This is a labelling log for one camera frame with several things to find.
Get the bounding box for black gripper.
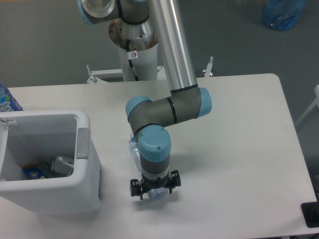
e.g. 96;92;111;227
130;170;181;200

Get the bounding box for clear plastic water bottle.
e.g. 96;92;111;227
128;133;168;201

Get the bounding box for white paper packet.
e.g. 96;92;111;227
51;156;74;176

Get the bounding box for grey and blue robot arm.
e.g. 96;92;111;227
77;0;212;197

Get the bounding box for white trash can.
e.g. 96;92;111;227
0;110;101;215

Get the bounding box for blue snack wrapper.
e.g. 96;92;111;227
21;163;49;179

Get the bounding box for metal levelling foot right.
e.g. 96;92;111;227
202;56;214;78

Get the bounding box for black device at table edge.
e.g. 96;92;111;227
301;202;319;228

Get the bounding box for blue labelled bottle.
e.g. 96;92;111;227
0;84;23;112

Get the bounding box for blue plastic bag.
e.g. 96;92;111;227
261;0;308;31

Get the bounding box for white base bracket left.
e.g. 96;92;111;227
86;64;123;84

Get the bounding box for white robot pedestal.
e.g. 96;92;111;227
109;18;165;82

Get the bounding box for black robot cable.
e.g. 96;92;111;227
126;39;140;82

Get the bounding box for white frame at right edge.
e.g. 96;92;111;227
295;85;319;130

